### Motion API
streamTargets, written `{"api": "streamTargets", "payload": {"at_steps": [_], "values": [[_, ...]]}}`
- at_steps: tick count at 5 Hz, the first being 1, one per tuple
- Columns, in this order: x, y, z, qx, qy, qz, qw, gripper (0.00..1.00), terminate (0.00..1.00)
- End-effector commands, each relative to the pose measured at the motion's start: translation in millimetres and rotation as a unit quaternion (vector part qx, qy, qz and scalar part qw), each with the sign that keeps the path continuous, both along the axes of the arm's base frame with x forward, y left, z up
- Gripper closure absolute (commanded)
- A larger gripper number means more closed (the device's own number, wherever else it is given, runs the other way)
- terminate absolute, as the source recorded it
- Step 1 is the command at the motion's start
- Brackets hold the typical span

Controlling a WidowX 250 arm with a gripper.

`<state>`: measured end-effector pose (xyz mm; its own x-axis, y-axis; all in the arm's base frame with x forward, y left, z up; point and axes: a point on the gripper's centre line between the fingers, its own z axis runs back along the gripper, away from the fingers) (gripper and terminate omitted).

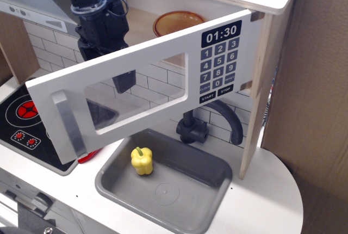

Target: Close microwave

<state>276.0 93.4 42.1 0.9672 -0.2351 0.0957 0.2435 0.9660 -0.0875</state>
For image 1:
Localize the dark grey toy faucet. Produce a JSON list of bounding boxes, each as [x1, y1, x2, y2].
[[176, 100, 244, 145]]

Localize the grey oven front panel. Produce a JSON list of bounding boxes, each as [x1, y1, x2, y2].
[[1, 169, 115, 233]]

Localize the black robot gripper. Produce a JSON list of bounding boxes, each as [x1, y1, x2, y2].
[[71, 0, 136, 94]]

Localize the yellow toy bell pepper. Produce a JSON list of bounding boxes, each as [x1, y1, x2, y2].
[[131, 146, 153, 175]]

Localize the brown cardboard box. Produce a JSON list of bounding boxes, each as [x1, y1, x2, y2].
[[262, 0, 347, 233]]

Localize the grey range hood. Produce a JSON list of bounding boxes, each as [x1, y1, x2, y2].
[[0, 0, 81, 38]]

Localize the wooden toy microwave cabinet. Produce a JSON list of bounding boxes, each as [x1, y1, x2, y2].
[[108, 0, 307, 180]]

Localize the grey microwave door handle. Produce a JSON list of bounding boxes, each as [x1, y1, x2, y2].
[[51, 90, 88, 159]]

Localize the grey toy sink basin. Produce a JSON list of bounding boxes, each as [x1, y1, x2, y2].
[[95, 129, 232, 233]]

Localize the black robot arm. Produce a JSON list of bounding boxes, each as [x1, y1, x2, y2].
[[70, 0, 129, 61]]

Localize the black toy stovetop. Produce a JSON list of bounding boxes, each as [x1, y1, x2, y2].
[[1, 84, 78, 176]]

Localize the red toy chili pepper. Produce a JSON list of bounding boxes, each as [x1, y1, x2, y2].
[[78, 149, 100, 164]]

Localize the white toy microwave door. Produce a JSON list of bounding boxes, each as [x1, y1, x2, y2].
[[26, 10, 263, 163]]

